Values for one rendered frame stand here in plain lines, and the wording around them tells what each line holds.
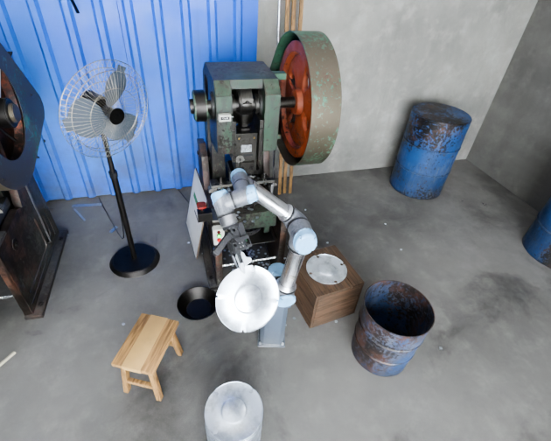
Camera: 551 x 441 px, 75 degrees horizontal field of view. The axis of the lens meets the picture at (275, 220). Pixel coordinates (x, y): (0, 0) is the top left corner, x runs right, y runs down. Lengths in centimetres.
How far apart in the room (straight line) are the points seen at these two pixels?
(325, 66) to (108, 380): 223
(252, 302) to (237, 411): 65
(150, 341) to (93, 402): 50
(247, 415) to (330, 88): 175
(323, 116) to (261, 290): 104
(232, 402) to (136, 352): 60
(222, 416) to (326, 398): 72
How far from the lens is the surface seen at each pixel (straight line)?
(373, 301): 256
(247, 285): 155
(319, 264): 259
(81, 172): 383
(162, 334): 226
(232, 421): 200
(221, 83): 222
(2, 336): 305
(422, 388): 267
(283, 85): 271
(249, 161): 243
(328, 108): 210
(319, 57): 216
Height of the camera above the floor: 218
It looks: 39 degrees down
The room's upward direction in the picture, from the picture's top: 5 degrees clockwise
